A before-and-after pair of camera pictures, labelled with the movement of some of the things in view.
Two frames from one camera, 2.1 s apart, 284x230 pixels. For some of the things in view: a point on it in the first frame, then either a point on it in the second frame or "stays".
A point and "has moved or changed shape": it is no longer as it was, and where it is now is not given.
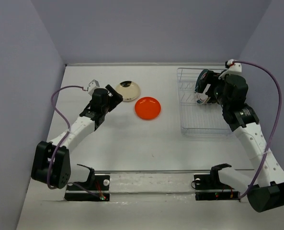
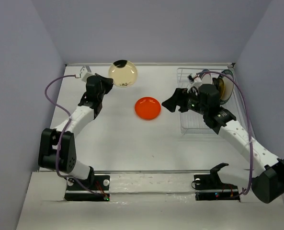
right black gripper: [212, 78] → [179, 97]
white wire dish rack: [197, 120] stays
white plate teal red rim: [201, 98] has moved or changed shape
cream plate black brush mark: [129, 90] → [123, 73]
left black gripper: [115, 99] → [108, 82]
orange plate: [147, 108] stays
